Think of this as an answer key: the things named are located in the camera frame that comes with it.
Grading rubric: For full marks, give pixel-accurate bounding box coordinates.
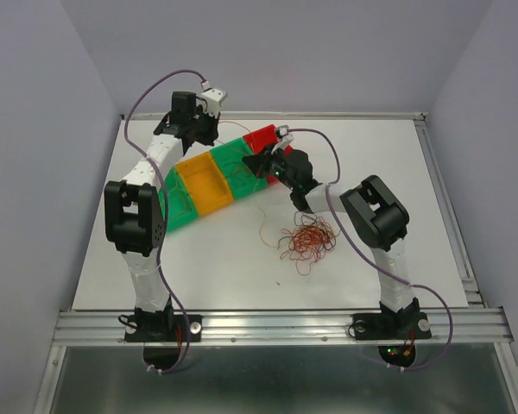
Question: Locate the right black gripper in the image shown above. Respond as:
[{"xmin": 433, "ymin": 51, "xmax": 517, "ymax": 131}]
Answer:
[{"xmin": 243, "ymin": 141, "xmax": 297, "ymax": 191}]

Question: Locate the orange wire bundle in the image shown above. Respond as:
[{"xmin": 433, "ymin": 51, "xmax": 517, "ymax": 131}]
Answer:
[{"xmin": 275, "ymin": 210, "xmax": 340, "ymax": 277}]

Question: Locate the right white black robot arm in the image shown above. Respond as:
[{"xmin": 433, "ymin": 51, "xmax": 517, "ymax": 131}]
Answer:
[{"xmin": 243, "ymin": 145, "xmax": 432, "ymax": 341}]

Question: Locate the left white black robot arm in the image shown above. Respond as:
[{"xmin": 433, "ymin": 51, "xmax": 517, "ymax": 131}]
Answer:
[{"xmin": 104, "ymin": 85, "xmax": 227, "ymax": 342}]

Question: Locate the green bin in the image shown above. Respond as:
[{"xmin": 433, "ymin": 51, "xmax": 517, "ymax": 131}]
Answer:
[
  {"xmin": 165, "ymin": 167, "xmax": 198, "ymax": 233},
  {"xmin": 209, "ymin": 137, "xmax": 268, "ymax": 200}
]

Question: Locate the red bin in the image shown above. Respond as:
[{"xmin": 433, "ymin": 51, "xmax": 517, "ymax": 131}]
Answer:
[{"xmin": 243, "ymin": 124, "xmax": 278, "ymax": 154}]

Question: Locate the yellow bin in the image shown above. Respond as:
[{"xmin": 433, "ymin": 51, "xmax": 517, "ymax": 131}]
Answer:
[{"xmin": 175, "ymin": 152, "xmax": 234, "ymax": 216}]

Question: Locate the leftmost green bin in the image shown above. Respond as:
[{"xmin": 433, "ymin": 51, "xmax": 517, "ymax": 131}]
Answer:
[{"xmin": 165, "ymin": 167, "xmax": 198, "ymax": 233}]

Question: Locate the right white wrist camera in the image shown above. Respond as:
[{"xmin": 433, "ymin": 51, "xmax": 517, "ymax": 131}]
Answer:
[{"xmin": 272, "ymin": 125, "xmax": 294, "ymax": 154}]

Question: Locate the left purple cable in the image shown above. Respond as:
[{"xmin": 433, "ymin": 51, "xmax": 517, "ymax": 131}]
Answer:
[{"xmin": 123, "ymin": 69, "xmax": 217, "ymax": 375}]

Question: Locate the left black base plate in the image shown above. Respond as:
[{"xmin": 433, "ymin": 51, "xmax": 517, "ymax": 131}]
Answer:
[{"xmin": 117, "ymin": 314, "xmax": 203, "ymax": 343}]

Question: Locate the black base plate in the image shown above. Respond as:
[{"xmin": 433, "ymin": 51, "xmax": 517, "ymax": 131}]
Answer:
[
  {"xmin": 117, "ymin": 314, "xmax": 203, "ymax": 343},
  {"xmin": 349, "ymin": 312, "xmax": 433, "ymax": 343}
]

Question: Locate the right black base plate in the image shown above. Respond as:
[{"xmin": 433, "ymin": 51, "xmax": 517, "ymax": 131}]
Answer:
[{"xmin": 349, "ymin": 312, "xmax": 433, "ymax": 343}]

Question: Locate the aluminium front rail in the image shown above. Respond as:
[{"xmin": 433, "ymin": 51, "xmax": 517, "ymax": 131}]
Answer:
[{"xmin": 53, "ymin": 308, "xmax": 514, "ymax": 348}]

